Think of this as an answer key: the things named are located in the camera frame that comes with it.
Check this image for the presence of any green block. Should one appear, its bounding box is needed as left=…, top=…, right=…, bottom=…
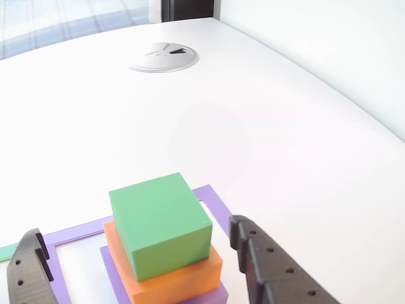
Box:
left=108, top=172, right=213, bottom=282

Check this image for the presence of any dark window pillar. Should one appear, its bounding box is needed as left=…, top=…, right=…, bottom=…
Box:
left=160, top=0, right=216, bottom=23

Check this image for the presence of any purple block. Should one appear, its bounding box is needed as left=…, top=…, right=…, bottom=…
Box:
left=99, top=246, right=229, bottom=304

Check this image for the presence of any green square frame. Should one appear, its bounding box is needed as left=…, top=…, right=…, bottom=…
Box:
left=0, top=243, right=20, bottom=263

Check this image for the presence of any orange block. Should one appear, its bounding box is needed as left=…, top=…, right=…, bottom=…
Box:
left=103, top=220, right=224, bottom=304

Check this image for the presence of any round silver cable grommet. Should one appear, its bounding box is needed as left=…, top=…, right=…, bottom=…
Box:
left=127, top=42, right=200, bottom=73

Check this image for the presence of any purple square frame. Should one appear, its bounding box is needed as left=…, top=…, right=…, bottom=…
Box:
left=42, top=184, right=235, bottom=304

